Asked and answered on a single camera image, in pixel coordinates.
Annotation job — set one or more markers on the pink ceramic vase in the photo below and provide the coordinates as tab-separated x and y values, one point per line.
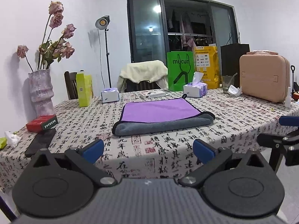
41	92

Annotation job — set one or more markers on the purple tissue pack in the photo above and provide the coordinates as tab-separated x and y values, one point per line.
110	95
197	88

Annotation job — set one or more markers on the crumpled white paper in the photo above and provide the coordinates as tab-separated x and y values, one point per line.
233	91

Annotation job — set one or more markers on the white tissue wad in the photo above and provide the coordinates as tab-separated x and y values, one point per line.
12	139

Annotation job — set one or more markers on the dried pink roses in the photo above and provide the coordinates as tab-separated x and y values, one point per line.
49	50

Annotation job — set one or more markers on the yellow-green paper box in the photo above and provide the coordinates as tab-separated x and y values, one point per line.
84	88

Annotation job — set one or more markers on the white small bottle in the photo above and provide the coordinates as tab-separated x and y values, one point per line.
287	102

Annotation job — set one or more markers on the dark framed window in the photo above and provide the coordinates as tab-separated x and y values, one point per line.
157	27

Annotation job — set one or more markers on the white flat product box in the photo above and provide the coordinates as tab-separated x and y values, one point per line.
150	94

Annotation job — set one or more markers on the cream cloth on chair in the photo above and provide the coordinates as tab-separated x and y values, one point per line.
150	71

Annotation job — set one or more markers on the black paper bag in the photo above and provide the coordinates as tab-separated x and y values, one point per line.
230	56

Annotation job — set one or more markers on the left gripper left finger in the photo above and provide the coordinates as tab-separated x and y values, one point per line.
82	160

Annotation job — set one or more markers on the clear drinking glass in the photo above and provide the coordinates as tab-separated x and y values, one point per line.
227	81

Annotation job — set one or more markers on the left purple tissue pack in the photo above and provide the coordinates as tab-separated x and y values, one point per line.
110	95

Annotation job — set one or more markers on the chair with cream cloth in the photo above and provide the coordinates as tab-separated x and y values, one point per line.
141	86

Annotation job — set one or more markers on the right purple tissue pack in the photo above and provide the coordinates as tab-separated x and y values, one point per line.
197	88

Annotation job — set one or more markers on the yellow printed bag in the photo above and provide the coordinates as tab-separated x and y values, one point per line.
206	62

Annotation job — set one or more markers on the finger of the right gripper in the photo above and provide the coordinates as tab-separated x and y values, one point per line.
289	120

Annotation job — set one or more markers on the dark wooden chair left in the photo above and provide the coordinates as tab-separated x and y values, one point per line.
71	87

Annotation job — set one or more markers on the pink hard case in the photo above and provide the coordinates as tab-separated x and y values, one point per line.
265	75

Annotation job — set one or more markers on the black smartphone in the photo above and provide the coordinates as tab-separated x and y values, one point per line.
41	140

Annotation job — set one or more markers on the red and black box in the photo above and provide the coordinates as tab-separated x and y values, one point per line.
42	123

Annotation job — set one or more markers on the green mucun paper bag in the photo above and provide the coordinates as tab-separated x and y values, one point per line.
180	69

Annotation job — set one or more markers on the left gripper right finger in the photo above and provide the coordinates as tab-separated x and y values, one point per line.
213	160

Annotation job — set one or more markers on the purple and grey towel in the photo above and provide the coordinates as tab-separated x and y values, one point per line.
140	118

